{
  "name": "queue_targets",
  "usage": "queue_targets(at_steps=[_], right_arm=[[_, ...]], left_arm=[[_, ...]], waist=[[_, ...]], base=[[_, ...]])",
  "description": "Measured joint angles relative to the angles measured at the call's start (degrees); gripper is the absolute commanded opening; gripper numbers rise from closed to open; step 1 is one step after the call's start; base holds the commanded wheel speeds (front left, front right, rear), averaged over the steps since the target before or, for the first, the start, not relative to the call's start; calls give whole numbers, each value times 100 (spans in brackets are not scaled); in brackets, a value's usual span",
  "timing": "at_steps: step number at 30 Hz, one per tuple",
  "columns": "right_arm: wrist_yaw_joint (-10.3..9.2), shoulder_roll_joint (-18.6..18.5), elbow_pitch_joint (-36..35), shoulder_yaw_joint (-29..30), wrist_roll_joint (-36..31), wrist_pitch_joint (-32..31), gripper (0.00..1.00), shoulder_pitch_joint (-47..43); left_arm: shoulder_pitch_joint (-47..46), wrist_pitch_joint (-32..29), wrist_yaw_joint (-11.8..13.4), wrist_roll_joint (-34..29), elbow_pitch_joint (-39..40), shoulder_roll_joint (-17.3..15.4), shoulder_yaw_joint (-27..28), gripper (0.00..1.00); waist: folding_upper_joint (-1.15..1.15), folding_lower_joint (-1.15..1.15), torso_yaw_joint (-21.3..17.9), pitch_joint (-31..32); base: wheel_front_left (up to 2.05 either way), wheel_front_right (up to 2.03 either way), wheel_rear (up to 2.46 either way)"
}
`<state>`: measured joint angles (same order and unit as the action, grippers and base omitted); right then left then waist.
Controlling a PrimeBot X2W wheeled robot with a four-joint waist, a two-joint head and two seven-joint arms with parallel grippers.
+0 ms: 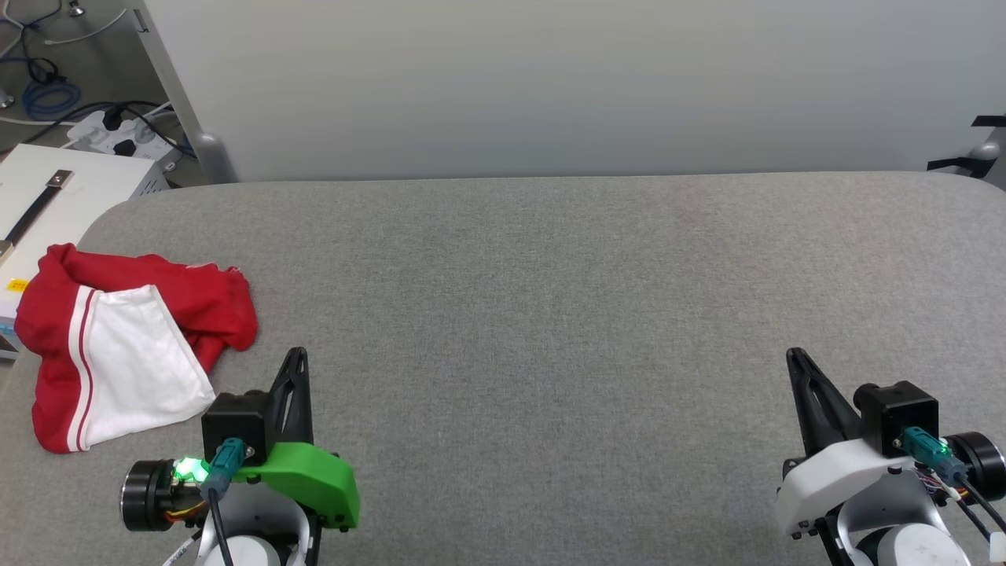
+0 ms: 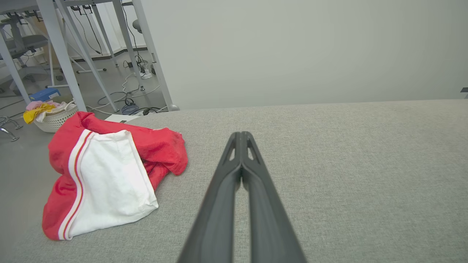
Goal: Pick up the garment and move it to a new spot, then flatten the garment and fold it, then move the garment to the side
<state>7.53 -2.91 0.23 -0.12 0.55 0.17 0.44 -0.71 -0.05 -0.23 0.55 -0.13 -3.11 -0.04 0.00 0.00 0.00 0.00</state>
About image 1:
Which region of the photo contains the left camera cable teal plug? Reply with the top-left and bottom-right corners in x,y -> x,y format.
198,439 -> 249,566

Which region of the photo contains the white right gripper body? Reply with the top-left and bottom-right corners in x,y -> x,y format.
774,431 -> 1006,540

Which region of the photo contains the black box carry handle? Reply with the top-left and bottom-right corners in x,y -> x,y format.
4,169 -> 75,246

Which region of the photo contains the white power strip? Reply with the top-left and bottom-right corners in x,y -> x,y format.
66,108 -> 183,171

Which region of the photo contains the red and white jersey shirt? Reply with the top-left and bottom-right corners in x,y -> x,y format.
13,243 -> 259,454

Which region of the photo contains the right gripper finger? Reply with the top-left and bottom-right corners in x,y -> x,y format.
795,352 -> 863,453
786,347 -> 823,460

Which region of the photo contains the white equipment box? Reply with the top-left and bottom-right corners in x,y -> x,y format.
0,144 -> 171,361

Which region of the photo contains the camera cable teal plug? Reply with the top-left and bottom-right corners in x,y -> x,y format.
901,427 -> 1006,535
198,439 -> 249,566

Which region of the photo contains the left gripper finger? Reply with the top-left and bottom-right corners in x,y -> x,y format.
286,347 -> 314,447
269,352 -> 293,453

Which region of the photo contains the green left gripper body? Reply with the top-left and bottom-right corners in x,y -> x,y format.
120,443 -> 361,535

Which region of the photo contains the blue coiled cable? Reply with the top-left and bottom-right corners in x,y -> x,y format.
21,77 -> 83,121

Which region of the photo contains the grey partition foot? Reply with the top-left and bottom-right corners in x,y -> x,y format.
193,132 -> 238,184

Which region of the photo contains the right camera cable teal plug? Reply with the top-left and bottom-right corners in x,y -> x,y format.
901,427 -> 1006,535

